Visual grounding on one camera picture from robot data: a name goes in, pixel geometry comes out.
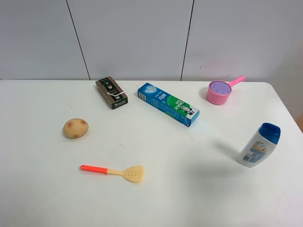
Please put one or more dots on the purple lidded round container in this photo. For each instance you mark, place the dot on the purple lidded round container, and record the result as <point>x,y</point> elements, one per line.
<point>220,87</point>

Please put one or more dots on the blue green toothpaste box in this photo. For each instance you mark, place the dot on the blue green toothpaste box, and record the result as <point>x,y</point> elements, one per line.
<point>172,106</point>

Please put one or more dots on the brown coffee capsule box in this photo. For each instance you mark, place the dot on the brown coffee capsule box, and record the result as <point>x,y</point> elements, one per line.
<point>111,92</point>

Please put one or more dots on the pink toy saucepan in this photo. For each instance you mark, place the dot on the pink toy saucepan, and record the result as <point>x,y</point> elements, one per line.
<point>217,99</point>

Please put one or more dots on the toy potato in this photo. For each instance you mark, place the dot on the toy potato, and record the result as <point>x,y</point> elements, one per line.
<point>75,128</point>

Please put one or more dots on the white blue-capped shampoo bottle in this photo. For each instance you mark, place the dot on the white blue-capped shampoo bottle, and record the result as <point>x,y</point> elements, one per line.
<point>260,146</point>

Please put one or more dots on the red-handled beige spatula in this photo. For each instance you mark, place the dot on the red-handled beige spatula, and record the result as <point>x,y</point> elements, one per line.
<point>133,174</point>

